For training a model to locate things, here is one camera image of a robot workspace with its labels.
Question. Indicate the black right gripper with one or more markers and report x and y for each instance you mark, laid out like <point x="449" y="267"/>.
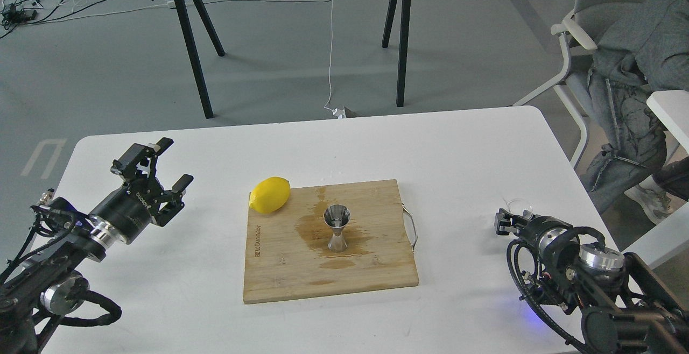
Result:
<point x="536" y="233"/>

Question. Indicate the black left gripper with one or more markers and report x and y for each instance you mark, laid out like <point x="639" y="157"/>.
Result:
<point x="125" y="213"/>

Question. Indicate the steel double jigger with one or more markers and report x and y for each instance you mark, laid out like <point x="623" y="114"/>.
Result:
<point x="337" y="217"/>

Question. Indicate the small clear glass cup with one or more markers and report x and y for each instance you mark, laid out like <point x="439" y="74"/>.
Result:
<point x="519" y="208"/>

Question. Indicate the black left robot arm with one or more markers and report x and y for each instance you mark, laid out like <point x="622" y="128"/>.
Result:
<point x="41" y="287"/>

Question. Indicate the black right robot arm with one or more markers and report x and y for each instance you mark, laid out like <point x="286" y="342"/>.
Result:
<point x="597" y="299"/>

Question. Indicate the yellow lemon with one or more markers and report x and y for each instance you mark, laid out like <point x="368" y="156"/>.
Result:
<point x="269" y="195"/>

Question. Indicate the bamboo cutting board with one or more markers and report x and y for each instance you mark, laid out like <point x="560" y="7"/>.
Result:
<point x="287" y="255"/>

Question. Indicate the seated person grey clothes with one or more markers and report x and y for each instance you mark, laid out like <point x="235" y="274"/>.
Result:
<point x="642" y="53"/>

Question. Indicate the grey office chair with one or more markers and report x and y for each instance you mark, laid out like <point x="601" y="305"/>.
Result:
<point x="577" y="34"/>

